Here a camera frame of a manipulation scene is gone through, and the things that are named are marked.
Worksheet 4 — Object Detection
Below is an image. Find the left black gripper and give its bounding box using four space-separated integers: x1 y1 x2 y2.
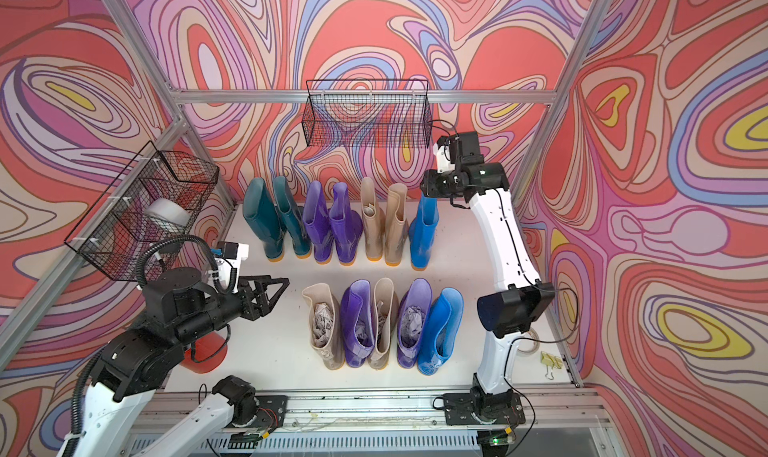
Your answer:
174 272 291 349

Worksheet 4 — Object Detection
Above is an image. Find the blue boot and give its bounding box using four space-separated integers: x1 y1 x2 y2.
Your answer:
409 196 439 271
417 287 464 376

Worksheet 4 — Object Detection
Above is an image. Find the teal boot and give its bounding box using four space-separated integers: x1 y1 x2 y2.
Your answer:
273 176 312 259
242 177 285 262

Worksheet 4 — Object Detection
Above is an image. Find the dark purple boot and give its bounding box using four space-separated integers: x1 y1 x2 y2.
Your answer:
302 181 334 264
329 182 363 266

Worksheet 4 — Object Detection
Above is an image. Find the beige boot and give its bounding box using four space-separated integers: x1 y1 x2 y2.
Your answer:
301 283 345 370
384 183 408 266
360 177 385 262
369 277 399 370

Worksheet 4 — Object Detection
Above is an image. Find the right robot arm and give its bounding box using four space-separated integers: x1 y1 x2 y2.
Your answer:
420 164 556 428

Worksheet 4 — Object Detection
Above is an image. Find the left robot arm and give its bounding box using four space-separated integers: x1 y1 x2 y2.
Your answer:
59 268 290 456

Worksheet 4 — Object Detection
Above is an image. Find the red cup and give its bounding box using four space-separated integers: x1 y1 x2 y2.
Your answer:
181 332 228 374

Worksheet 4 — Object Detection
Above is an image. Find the purple boot front left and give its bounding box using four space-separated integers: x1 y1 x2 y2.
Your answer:
340 279 375 368

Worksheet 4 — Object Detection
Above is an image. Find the white marker in basket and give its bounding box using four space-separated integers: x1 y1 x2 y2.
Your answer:
151 243 165 268

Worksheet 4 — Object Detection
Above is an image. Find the white tape roll in basket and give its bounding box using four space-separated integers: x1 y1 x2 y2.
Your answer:
144 198 191 232

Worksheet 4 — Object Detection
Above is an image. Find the purple boot front right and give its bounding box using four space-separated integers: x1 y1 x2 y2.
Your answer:
397 278 433 369

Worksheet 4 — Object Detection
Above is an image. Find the tape roll on table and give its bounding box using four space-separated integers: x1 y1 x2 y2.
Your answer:
518 329 540 356

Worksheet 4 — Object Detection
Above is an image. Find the yellow binder clip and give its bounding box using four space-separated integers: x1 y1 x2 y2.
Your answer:
539 351 564 381

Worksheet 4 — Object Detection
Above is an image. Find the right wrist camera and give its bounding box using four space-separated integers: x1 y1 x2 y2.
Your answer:
432 131 485 173

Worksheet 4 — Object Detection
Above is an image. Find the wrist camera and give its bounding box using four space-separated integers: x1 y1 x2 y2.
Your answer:
143 240 250 326
432 131 485 173

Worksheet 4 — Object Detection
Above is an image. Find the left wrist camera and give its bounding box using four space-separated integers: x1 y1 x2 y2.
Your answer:
143 240 250 326

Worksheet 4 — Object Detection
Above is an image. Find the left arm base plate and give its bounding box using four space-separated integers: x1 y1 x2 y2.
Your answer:
232 395 288 431

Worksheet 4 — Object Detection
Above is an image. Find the black wire basket back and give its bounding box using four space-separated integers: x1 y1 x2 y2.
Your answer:
301 78 432 149

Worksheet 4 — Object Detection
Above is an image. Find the black wire basket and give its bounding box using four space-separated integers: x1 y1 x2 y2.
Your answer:
64 143 219 281
301 78 432 149

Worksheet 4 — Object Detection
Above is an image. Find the black wire basket left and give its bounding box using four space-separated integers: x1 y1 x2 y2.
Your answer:
64 143 219 281

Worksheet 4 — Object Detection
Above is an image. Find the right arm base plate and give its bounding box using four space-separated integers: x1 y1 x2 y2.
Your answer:
442 391 527 428

